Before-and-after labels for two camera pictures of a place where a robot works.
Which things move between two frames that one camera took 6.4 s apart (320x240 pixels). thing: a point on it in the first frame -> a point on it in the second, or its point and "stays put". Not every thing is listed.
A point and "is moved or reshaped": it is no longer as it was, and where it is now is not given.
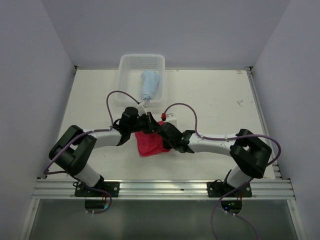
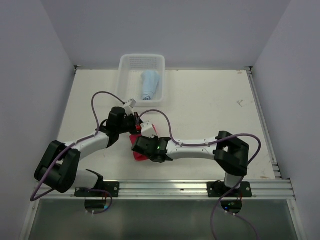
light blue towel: [150, 79] stays put
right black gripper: [166, 145] -> [154, 138]
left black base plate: [112, 188] stays put
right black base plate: [219, 189] stays put
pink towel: [151, 144] is moved or reshaped
